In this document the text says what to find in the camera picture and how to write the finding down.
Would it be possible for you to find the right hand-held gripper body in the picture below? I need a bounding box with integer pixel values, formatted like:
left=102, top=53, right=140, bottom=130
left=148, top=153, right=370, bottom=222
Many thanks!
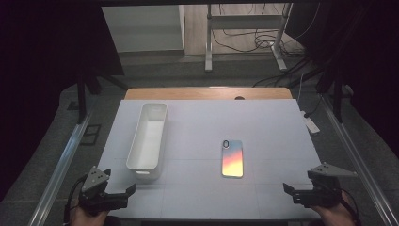
left=291, top=162, right=359, bottom=208

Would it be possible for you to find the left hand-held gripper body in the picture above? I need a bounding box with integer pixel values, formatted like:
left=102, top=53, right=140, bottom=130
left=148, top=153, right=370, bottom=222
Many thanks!
left=78, top=166, right=130, bottom=217

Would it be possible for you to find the white plastic storage bin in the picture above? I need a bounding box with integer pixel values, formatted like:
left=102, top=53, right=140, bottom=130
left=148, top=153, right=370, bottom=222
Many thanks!
left=125, top=102, right=168, bottom=181

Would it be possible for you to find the iridescent phone case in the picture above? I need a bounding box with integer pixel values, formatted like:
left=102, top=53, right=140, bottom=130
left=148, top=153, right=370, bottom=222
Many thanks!
left=221, top=138, right=245, bottom=179

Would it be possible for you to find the person's right hand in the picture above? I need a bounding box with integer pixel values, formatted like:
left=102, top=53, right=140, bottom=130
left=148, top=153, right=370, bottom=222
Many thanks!
left=310, top=191, right=358, bottom=226

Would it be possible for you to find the person's left hand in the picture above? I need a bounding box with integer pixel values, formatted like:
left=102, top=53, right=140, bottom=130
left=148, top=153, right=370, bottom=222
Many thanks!
left=70, top=202, right=109, bottom=226

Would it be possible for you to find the white power strip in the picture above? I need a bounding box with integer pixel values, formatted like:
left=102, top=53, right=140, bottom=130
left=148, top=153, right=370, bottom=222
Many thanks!
left=299, top=109, right=321, bottom=135

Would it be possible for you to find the white table mat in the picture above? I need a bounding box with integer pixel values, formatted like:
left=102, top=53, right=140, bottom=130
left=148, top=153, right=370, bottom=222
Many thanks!
left=97, top=99, right=322, bottom=219

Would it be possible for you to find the black tripod stand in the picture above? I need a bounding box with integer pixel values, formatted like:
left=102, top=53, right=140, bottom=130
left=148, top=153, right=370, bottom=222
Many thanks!
left=315, top=70, right=346, bottom=124
left=75, top=71, right=130, bottom=125

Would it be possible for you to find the wooden table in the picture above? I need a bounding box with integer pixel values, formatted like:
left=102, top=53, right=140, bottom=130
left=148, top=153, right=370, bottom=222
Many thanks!
left=124, top=87, right=294, bottom=101

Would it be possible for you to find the white cabinet panel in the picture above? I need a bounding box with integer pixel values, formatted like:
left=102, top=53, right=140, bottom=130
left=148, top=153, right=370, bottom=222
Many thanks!
left=101, top=4, right=185, bottom=54

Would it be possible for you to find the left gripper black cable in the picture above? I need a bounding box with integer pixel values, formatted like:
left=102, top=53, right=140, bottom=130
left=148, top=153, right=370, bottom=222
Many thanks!
left=63, top=174, right=88, bottom=226

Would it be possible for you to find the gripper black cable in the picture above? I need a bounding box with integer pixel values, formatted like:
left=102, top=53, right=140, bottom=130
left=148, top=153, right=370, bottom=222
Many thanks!
left=339, top=187, right=360, bottom=221
left=63, top=174, right=88, bottom=226

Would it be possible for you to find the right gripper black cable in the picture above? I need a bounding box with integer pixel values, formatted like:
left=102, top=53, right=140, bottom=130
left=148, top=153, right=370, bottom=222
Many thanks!
left=339, top=187, right=360, bottom=221

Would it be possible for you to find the aluminium rail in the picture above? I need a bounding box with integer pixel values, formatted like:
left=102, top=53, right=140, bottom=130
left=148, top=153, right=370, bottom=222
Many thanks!
left=27, top=112, right=96, bottom=226
left=319, top=93, right=399, bottom=226

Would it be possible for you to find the black power strip cable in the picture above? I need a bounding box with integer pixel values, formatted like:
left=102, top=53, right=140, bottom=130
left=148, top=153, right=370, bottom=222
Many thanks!
left=302, top=93, right=325, bottom=119

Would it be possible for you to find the tangle of black floor cables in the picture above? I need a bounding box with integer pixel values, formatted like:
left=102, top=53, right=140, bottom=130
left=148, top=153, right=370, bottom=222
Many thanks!
left=211, top=3, right=306, bottom=58

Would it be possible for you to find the grey metal stand frame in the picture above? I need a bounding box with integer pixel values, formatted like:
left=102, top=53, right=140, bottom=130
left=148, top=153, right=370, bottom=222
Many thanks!
left=204, top=3, right=294, bottom=73

